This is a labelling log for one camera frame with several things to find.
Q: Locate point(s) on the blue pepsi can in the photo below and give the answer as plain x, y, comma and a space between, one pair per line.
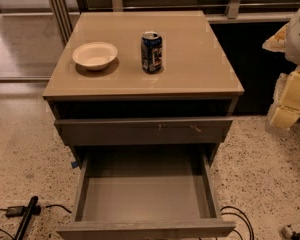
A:
151, 52

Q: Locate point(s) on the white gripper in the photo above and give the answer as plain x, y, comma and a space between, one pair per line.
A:
299, 40

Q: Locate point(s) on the blue tape piece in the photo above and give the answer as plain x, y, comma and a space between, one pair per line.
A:
74, 164

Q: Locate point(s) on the black power adapter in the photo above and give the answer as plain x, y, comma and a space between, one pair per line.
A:
15, 211

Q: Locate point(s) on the grey drawer cabinet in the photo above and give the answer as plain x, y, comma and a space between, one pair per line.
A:
142, 78

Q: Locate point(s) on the closed grey top drawer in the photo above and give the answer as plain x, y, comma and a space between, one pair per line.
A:
103, 132

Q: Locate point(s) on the metal window frame rail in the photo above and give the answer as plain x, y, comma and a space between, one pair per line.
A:
244, 17

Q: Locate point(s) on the open grey middle drawer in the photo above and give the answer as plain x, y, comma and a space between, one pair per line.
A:
146, 193

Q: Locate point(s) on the white power strip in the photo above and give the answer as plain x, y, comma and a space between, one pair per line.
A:
292, 231

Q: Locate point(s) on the white paper bowl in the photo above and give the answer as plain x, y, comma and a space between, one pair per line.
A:
95, 56

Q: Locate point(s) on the black rod on floor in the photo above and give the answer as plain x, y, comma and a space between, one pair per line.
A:
32, 209

